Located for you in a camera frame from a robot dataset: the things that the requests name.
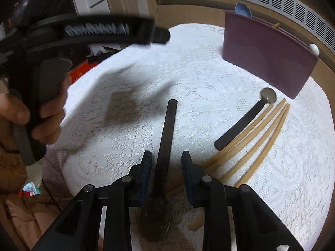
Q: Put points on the purple plastic utensil caddy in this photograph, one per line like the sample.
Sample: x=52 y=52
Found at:
x=270 y=53

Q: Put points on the white lace tablecloth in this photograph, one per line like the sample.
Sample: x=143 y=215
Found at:
x=116 y=111

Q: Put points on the red banner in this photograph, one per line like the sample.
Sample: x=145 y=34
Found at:
x=81 y=69

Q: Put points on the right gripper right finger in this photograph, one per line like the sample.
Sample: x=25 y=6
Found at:
x=192 y=174

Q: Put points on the white spoon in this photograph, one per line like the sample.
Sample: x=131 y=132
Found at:
x=314 y=49

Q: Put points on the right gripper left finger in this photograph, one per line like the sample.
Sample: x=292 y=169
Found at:
x=140 y=174

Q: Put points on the wooden chopstick two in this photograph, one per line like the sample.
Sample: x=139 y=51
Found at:
x=262 y=124

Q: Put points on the wooden chopstick three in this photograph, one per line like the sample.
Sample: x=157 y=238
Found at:
x=253 y=150

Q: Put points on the wooden chopstick one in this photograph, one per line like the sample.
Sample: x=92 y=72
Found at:
x=237 y=139

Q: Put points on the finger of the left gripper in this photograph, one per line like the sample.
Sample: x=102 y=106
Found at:
x=161 y=36

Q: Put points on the left hand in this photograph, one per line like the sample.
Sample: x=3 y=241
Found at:
x=13 y=111

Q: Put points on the wooden chopstick four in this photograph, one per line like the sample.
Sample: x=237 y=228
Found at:
x=250 y=172

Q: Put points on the small black-handled steel spoon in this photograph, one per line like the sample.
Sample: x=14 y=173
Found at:
x=268 y=96

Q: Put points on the light blue spoon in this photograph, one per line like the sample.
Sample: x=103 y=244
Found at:
x=242 y=9

